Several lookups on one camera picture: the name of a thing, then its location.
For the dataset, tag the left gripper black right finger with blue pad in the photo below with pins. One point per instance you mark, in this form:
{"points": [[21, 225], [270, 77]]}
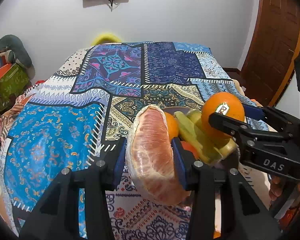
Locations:
{"points": [[243, 215]]}

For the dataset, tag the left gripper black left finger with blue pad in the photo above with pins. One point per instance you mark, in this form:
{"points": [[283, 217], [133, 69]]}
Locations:
{"points": [[55, 216]]}

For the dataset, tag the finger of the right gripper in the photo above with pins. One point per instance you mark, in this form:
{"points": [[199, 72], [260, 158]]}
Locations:
{"points": [[230, 126], [278, 120]]}

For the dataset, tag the peeled pomelo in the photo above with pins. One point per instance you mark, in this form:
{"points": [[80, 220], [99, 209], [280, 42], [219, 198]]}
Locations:
{"points": [[149, 158]]}

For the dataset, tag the person's right hand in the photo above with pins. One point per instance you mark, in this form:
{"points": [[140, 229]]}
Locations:
{"points": [[276, 187]]}

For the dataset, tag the corn cob in husk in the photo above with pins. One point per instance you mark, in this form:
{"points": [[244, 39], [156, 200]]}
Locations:
{"points": [[209, 151]]}

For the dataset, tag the red tomato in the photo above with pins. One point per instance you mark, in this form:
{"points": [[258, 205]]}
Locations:
{"points": [[187, 146]]}

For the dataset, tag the orange on plate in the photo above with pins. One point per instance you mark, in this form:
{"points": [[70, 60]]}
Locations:
{"points": [[173, 126]]}

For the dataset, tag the brown round plate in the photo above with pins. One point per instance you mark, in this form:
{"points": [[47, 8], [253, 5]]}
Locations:
{"points": [[232, 160]]}

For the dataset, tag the brown wooden door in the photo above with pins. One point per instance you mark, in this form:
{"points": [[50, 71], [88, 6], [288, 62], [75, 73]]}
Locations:
{"points": [[275, 44]]}

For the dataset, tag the patchwork patterned bed cover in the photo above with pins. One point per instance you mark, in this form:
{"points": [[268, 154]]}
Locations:
{"points": [[80, 112]]}

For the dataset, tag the green patterned box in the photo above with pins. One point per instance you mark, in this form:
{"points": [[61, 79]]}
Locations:
{"points": [[12, 84]]}

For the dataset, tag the yellow fluffy pillow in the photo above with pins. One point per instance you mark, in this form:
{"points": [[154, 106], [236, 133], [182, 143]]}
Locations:
{"points": [[105, 38]]}

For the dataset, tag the dark green neck pillow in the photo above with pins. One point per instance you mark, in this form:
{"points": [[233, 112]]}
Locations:
{"points": [[13, 43]]}

